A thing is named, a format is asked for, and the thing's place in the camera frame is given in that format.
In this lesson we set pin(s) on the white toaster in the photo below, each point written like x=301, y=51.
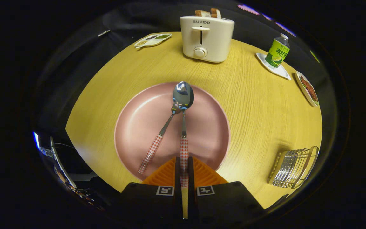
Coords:
x=214, y=38

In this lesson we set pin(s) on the toast bread slice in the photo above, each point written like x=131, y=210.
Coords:
x=202, y=13
x=215, y=13

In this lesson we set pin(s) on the pink round plate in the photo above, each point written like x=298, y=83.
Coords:
x=138, y=121

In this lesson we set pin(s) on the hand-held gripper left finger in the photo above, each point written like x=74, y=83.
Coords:
x=177, y=171

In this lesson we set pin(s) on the white oval food plate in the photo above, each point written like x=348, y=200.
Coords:
x=299, y=79

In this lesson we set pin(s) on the brown meat patty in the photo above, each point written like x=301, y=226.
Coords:
x=310, y=90

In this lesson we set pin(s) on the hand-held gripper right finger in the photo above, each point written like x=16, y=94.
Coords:
x=191, y=171

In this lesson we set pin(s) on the grey laptop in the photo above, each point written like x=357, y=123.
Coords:
x=63, y=165

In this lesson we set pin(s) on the white square coaster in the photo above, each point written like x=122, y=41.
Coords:
x=281, y=73

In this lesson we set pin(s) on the white divided sauce dish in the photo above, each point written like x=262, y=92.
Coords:
x=149, y=43

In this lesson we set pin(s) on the silver clip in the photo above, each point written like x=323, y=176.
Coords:
x=104, y=32

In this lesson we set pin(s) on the green label drink bottle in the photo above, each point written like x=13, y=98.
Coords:
x=277, y=52

